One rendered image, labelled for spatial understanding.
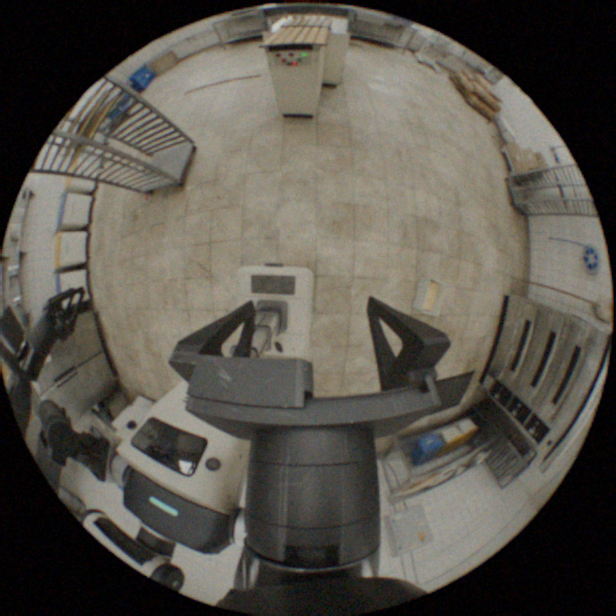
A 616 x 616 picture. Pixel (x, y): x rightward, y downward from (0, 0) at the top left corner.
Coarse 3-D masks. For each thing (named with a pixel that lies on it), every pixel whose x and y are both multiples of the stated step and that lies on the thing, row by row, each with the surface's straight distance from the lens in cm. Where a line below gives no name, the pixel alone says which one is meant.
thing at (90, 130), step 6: (108, 108) 165; (102, 114) 165; (96, 120) 173; (90, 126) 192; (96, 126) 153; (84, 132) 202; (90, 132) 164; (90, 138) 151; (78, 144) 194; (78, 150) 173; (72, 156) 195
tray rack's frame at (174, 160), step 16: (48, 144) 208; (128, 144) 233; (192, 144) 208; (112, 160) 221; (160, 160) 231; (176, 160) 209; (64, 176) 202; (80, 176) 203; (144, 176) 242; (160, 176) 215; (176, 176) 195; (144, 192) 232
